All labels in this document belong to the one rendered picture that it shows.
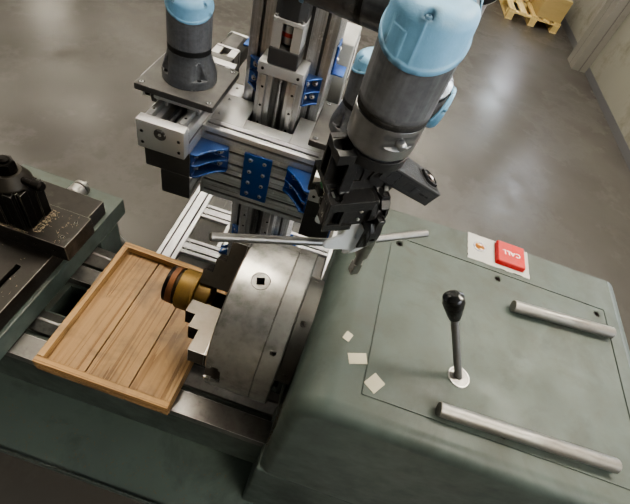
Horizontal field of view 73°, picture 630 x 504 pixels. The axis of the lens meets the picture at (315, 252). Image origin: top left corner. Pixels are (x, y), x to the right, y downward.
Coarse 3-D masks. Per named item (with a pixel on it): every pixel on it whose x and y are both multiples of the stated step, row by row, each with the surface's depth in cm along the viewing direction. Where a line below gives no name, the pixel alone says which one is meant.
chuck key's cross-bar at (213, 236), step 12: (216, 240) 53; (228, 240) 54; (240, 240) 55; (252, 240) 56; (264, 240) 56; (276, 240) 57; (288, 240) 58; (300, 240) 59; (312, 240) 60; (324, 240) 61; (384, 240) 64; (396, 240) 66
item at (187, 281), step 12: (168, 276) 84; (180, 276) 85; (192, 276) 85; (168, 288) 84; (180, 288) 83; (192, 288) 83; (204, 288) 85; (168, 300) 85; (180, 300) 84; (204, 300) 85
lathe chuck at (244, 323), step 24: (240, 264) 75; (264, 264) 76; (288, 264) 78; (240, 288) 73; (240, 312) 72; (264, 312) 72; (216, 336) 72; (240, 336) 72; (264, 336) 72; (216, 360) 74; (240, 360) 73; (216, 384) 79; (240, 384) 76
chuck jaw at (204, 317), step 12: (192, 300) 84; (192, 312) 82; (204, 312) 83; (216, 312) 83; (192, 324) 80; (204, 324) 81; (192, 336) 82; (204, 336) 79; (192, 348) 77; (204, 348) 77; (192, 360) 79; (204, 360) 78; (216, 372) 77
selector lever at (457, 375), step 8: (456, 328) 62; (456, 336) 63; (456, 344) 64; (456, 352) 65; (456, 360) 66; (456, 368) 67; (448, 376) 68; (456, 376) 68; (464, 376) 68; (456, 384) 67; (464, 384) 67
